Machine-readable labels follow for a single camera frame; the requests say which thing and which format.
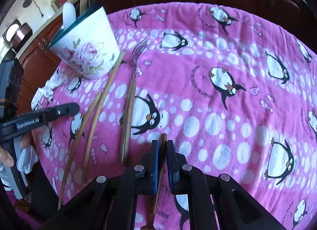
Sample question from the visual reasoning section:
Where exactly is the left hand white glove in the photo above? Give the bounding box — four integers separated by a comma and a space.
1, 133, 39, 199

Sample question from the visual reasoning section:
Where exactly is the metal spoon wooden handle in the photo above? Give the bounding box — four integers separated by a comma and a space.
141, 133, 167, 230

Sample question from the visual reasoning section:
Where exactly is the white ceramic spoon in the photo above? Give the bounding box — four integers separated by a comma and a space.
62, 2, 76, 30

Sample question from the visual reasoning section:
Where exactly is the white floral cup teal inside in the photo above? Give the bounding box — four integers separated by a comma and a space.
48, 0, 120, 79

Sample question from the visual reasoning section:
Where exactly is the crumpled white tissue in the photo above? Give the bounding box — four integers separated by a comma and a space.
31, 73, 66, 110

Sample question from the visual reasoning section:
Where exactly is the rice cooker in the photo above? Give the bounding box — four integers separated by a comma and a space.
2, 19, 33, 53

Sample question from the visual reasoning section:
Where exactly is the fork with wooden handle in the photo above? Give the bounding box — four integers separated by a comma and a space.
120, 38, 148, 166

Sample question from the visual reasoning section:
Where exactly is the pink penguin towel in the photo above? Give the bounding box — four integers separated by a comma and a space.
31, 2, 317, 230

